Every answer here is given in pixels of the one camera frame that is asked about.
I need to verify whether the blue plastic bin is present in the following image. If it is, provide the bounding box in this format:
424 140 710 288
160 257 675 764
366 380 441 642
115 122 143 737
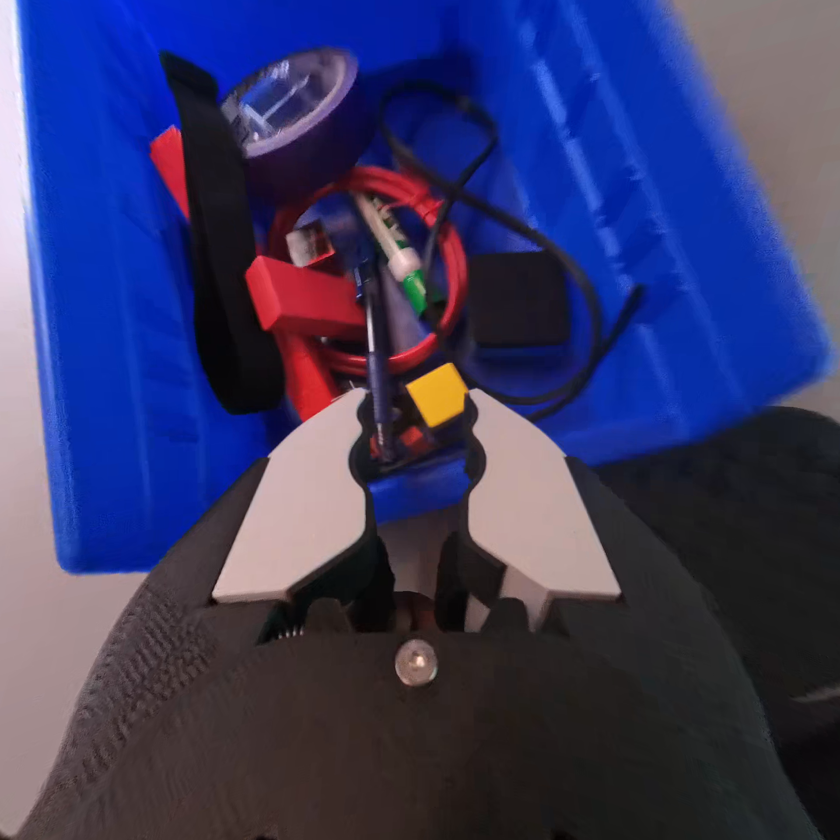
16 0 834 575

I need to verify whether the blue pen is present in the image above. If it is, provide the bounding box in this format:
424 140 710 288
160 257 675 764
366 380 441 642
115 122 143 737
351 262 401 460

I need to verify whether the red plastic block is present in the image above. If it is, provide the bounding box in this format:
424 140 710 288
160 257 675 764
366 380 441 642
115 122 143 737
246 255 368 421

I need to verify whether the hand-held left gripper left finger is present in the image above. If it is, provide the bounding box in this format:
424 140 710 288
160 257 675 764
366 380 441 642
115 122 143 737
211 388 395 605

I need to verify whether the red cable coil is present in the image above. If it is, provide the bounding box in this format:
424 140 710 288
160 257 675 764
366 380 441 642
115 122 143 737
266 165 470 375

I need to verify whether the purple tape roll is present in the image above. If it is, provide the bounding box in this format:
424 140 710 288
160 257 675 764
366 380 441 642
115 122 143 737
220 47 361 198

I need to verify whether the black foam pad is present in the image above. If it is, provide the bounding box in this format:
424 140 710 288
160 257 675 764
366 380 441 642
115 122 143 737
469 252 571 349

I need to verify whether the clear cable plug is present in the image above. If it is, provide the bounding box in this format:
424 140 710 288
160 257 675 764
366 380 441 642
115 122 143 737
287 220 337 269

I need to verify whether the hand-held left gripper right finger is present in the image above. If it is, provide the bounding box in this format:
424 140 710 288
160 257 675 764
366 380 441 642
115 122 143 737
437 388 623 634

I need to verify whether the red plastic piece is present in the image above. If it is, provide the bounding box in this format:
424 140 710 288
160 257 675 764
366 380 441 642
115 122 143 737
150 125 193 221

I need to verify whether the black cable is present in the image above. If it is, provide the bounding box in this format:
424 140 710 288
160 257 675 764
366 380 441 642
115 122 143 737
377 82 647 424

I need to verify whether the black strap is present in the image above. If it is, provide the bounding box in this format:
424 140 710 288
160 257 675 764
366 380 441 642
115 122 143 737
159 51 283 416

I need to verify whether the green capped marker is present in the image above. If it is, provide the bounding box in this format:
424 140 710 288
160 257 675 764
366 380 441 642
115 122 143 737
354 193 447 322

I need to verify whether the yellow cube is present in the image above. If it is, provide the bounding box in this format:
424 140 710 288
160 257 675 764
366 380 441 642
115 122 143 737
405 362 471 431

